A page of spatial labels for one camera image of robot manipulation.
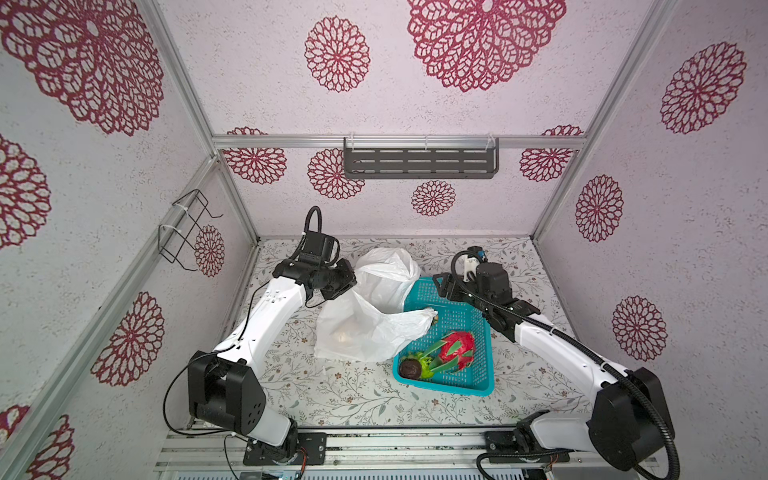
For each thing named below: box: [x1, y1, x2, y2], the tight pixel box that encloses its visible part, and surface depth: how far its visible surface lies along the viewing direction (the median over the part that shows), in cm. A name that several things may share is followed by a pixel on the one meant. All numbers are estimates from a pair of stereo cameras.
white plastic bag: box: [314, 248, 438, 363], surface depth 83 cm
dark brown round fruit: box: [399, 358, 422, 379], surface depth 80 cm
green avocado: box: [417, 352, 434, 379], surface depth 82 cm
